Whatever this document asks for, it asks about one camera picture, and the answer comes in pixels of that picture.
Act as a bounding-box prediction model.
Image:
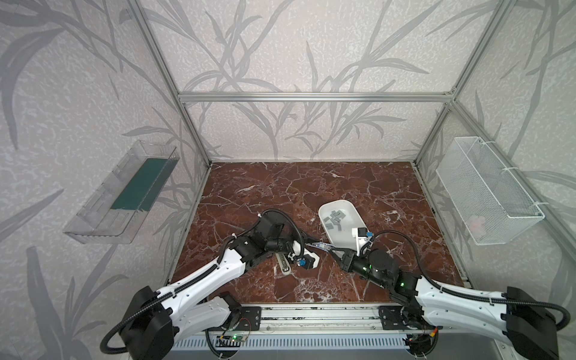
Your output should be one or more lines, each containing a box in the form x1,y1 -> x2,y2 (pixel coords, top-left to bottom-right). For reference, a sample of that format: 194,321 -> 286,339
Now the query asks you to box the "beige black long stapler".
275,253 -> 292,276

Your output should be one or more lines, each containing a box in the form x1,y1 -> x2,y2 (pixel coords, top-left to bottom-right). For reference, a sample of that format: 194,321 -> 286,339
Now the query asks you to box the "white oval tray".
318,199 -> 366,251

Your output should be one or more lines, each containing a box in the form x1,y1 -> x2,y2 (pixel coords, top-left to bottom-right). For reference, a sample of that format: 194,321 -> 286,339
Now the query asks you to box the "small blue stapler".
309,241 -> 334,252

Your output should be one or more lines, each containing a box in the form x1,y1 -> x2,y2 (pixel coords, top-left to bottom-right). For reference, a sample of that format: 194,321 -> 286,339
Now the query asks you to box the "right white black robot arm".
316,241 -> 571,359

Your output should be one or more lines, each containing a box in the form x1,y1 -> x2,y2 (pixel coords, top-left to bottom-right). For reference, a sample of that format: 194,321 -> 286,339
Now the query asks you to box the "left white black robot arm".
100,208 -> 320,359

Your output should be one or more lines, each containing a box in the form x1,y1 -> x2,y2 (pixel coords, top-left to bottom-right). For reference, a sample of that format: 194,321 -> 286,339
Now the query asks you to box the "green circuit board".
217,334 -> 250,347

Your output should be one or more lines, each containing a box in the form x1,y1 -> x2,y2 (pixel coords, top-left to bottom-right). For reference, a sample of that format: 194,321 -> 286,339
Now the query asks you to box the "pink object in basket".
466,215 -> 486,233

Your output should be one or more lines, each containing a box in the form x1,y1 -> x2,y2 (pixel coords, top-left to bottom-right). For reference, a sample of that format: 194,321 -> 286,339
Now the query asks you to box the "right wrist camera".
352,227 -> 374,257

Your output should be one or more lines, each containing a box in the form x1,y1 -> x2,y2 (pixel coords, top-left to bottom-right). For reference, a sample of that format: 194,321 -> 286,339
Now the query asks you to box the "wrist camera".
289,241 -> 320,270
352,227 -> 374,257

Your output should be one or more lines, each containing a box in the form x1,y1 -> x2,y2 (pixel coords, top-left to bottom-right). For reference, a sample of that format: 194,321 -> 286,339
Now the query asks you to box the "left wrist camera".
289,241 -> 320,270

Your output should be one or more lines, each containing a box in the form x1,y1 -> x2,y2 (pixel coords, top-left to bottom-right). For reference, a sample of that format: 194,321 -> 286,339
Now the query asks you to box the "white wire mesh basket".
436,136 -> 545,246

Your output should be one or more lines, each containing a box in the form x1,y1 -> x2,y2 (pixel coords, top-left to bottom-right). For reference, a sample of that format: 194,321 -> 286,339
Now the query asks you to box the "clear plastic wall bin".
63,140 -> 180,245

